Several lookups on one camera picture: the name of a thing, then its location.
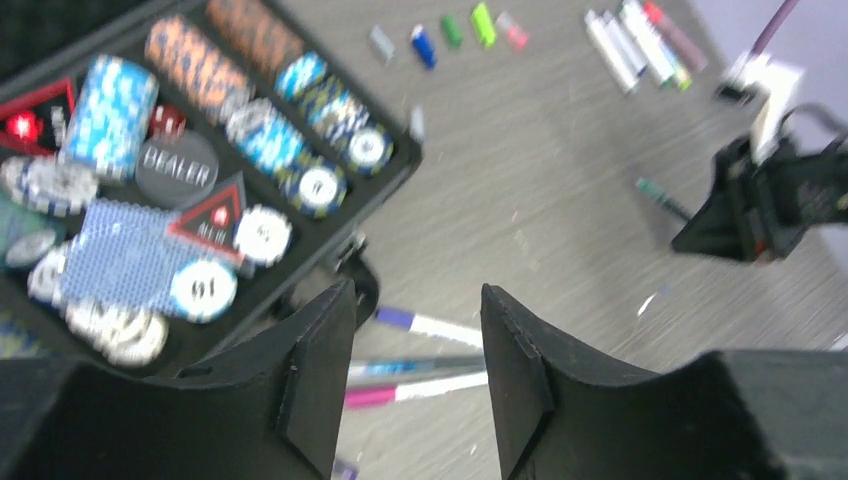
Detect small blue pen cap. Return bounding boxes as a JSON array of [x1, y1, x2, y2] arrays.
[[410, 24, 437, 70]]

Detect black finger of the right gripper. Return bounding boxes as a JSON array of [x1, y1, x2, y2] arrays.
[[671, 193, 742, 261]]

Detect small pink pen cap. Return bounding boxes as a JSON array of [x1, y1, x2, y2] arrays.
[[495, 11, 529, 51]]

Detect dark purple marker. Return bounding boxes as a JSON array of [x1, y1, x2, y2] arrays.
[[331, 458, 360, 480]]

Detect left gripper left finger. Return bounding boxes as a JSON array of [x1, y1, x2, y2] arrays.
[[1, 281, 357, 479]]

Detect purple cap white marker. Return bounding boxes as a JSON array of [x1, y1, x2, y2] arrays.
[[374, 306, 483, 350]]

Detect green cap white marker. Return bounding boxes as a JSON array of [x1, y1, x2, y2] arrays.
[[618, 1, 675, 87]]

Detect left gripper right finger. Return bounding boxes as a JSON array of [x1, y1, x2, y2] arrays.
[[481, 284, 792, 479]]

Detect magenta cap white marker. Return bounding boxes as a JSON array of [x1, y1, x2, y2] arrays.
[[344, 371, 488, 410]]

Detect small green pen cap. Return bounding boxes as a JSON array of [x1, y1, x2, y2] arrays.
[[440, 14, 464, 50]]

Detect light blue marker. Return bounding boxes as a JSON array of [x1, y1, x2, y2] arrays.
[[348, 356, 485, 380]]

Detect dark green marker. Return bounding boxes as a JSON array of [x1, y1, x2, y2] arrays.
[[635, 177, 692, 222]]

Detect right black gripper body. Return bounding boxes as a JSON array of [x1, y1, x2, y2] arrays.
[[712, 135, 805, 262]]

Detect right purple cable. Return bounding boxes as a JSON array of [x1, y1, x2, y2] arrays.
[[748, 0, 802, 61]]

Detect lime green cap marker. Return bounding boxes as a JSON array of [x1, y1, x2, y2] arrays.
[[630, 0, 692, 91]]

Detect black poker chip case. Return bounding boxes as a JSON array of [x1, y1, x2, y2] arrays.
[[1, 1, 422, 376]]

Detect pink marker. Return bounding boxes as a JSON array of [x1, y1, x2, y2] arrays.
[[643, 1, 708, 72]]

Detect lime green pen cap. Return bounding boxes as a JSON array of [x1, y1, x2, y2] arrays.
[[469, 1, 497, 48]]

